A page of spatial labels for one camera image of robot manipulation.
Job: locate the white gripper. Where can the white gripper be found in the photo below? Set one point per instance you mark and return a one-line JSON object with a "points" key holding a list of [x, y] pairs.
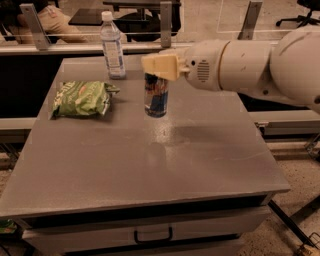
{"points": [[202, 68]]}

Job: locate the silver blue redbull can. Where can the silver blue redbull can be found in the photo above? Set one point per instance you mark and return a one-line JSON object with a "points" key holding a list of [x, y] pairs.
{"points": [[156, 96]]}

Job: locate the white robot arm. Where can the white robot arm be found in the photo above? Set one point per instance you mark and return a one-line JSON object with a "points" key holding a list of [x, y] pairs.
{"points": [[287, 71]]}

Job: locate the dark background table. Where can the dark background table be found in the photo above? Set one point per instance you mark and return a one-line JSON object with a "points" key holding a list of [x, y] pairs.
{"points": [[141, 23]]}

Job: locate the clear plastic water bottle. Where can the clear plastic water bottle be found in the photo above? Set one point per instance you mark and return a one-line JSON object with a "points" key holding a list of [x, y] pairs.
{"points": [[112, 48]]}

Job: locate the green chip bag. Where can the green chip bag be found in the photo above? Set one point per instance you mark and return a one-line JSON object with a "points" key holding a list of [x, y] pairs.
{"points": [[83, 99]]}

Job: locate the person in beige trousers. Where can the person in beige trousers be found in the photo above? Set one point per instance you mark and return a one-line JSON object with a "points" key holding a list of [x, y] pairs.
{"points": [[52, 20]]}

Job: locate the grey drawer cabinet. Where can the grey drawer cabinet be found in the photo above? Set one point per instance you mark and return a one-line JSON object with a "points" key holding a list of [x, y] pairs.
{"points": [[81, 187]]}

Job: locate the black office chair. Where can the black office chair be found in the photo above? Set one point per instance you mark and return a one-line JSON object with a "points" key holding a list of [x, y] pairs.
{"points": [[311, 5]]}

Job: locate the middle metal railing post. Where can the middle metal railing post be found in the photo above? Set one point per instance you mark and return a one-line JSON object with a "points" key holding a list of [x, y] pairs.
{"points": [[165, 23]]}

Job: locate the metal railing post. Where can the metal railing post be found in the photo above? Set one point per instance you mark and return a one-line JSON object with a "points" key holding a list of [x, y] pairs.
{"points": [[39, 36], [165, 23], [250, 20]]}

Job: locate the right metal railing post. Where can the right metal railing post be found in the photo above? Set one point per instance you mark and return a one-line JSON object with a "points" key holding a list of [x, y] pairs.
{"points": [[250, 20]]}

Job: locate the left metal railing post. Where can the left metal railing post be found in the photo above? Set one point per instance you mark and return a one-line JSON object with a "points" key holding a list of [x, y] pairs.
{"points": [[39, 36]]}

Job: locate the black drawer handle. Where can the black drawer handle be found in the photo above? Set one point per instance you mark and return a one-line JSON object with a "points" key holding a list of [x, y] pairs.
{"points": [[145, 237]]}

